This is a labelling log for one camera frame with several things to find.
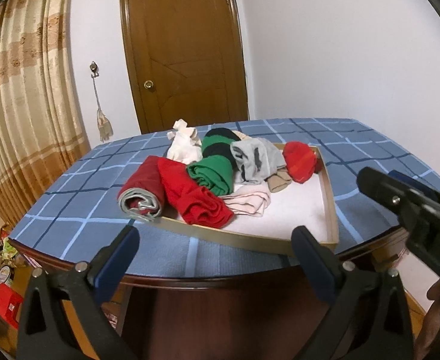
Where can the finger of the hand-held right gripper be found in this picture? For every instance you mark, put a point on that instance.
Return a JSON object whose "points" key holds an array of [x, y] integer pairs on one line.
{"points": [[381, 187], [403, 178]]}

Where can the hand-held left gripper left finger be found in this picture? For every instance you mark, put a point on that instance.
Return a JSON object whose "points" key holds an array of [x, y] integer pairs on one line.
{"points": [[118, 255]]}

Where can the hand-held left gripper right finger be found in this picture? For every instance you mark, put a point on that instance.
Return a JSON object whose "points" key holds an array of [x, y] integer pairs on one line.
{"points": [[313, 262]]}

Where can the gold cardboard tray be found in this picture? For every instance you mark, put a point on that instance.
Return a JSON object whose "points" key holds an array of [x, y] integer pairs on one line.
{"points": [[298, 210]]}

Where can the maroon grey-banded underwear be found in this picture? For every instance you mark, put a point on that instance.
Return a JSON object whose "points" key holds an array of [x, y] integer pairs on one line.
{"points": [[144, 183]]}

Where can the red orange-banded underwear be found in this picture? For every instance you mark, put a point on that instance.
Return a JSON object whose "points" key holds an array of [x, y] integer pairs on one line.
{"points": [[298, 161]]}

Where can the tan underwear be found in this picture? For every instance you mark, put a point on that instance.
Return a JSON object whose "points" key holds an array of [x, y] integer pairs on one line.
{"points": [[278, 182]]}

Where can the pale pink underwear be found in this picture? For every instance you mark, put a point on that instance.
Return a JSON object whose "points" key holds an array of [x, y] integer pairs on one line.
{"points": [[248, 202]]}

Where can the bright red underwear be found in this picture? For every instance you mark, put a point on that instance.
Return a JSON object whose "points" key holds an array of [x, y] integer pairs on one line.
{"points": [[189, 198]]}

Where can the dark wooden drawer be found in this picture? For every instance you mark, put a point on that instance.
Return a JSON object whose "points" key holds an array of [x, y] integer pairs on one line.
{"points": [[223, 318]]}

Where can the grey underwear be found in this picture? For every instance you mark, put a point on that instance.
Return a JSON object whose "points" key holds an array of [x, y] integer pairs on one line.
{"points": [[253, 157]]}

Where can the white underwear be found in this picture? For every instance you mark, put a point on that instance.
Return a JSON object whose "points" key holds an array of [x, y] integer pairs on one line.
{"points": [[182, 150]]}

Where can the green black striped underwear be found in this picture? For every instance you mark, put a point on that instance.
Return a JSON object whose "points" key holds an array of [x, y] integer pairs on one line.
{"points": [[212, 168]]}

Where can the beige dotted underwear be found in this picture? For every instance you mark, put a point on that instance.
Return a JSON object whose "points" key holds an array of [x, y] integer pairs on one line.
{"points": [[242, 135]]}

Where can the dark wooden desk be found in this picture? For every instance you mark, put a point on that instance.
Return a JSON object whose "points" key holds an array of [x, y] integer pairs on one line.
{"points": [[370, 251]]}

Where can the blue plaid tablecloth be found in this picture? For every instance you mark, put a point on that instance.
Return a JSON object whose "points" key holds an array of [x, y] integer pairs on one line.
{"points": [[92, 202]]}

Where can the green plastic bag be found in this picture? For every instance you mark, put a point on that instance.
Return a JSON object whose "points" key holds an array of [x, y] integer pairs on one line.
{"points": [[9, 247]]}

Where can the round tin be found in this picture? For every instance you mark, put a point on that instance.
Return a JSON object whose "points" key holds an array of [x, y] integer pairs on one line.
{"points": [[5, 273]]}

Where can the red plastic stool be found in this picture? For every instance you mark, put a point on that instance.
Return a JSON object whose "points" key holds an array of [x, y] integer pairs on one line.
{"points": [[7, 303]]}

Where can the beige curtain tassel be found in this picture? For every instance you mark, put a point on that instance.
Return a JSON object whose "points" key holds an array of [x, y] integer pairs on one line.
{"points": [[105, 127]]}

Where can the brass door knob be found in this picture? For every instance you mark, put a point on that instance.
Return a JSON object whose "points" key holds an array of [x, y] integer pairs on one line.
{"points": [[149, 84]]}

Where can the beige patterned curtain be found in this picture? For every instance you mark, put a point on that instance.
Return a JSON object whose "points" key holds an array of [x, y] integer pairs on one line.
{"points": [[24, 82]]}

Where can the brown wooden door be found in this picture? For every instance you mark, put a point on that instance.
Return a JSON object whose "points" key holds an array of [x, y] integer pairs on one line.
{"points": [[182, 63]]}

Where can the metal wall hook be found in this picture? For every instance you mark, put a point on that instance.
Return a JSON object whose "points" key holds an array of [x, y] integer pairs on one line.
{"points": [[94, 68]]}

